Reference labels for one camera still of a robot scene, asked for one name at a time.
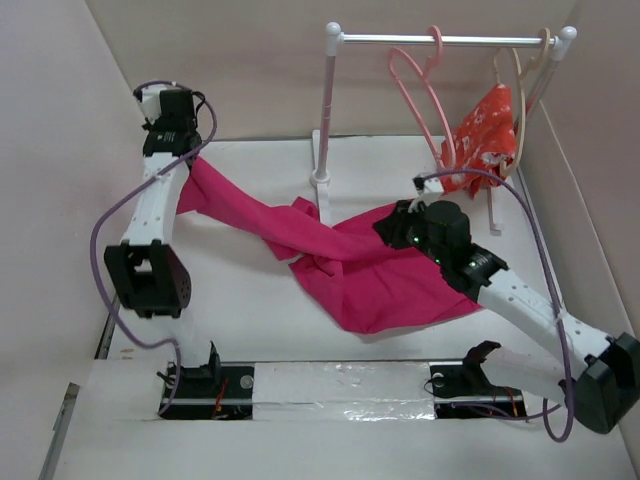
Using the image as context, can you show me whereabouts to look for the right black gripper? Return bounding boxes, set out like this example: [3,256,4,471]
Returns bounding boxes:
[373,198,448,266]

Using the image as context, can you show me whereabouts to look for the magenta pink trousers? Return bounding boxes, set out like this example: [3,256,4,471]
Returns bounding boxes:
[177,158,480,335]

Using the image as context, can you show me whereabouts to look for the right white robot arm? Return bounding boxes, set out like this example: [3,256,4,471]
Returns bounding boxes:
[373,200,639,434]

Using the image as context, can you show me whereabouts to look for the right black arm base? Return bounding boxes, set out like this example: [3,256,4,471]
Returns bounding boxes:
[423,341,527,419]

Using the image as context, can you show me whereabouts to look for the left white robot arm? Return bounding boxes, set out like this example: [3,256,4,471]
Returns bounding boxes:
[104,81,223,397]

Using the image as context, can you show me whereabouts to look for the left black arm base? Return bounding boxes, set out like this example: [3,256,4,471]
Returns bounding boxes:
[156,344,255,421]

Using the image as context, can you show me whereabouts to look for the pink plastic hanger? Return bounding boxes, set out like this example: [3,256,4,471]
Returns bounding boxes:
[387,25,459,171]

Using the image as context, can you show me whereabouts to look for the beige wooden hanger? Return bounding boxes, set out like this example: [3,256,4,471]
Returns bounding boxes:
[492,28,551,179]

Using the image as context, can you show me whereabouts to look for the orange floral garment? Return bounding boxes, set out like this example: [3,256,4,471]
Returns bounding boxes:
[440,83,518,198]

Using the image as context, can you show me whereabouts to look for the white clothes rack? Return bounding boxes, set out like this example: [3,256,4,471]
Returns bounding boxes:
[310,22,578,224]

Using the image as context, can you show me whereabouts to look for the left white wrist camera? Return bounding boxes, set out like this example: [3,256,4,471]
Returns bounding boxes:
[133,85,165,125]

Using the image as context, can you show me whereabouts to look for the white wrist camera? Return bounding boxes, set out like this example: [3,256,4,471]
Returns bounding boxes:
[133,85,165,125]
[412,174,444,205]

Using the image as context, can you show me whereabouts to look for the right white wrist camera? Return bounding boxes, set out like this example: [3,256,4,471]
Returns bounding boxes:
[412,174,444,205]

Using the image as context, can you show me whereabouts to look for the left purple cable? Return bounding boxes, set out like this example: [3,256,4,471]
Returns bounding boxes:
[89,80,219,416]

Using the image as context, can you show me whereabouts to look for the purple cable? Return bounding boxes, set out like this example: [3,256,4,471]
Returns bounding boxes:
[89,80,219,416]
[414,169,576,445]

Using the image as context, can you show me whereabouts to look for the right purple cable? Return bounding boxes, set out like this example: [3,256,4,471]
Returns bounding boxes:
[414,169,576,445]

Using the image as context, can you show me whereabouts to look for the metal side rail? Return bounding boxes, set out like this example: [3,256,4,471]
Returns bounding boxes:
[38,383,80,480]

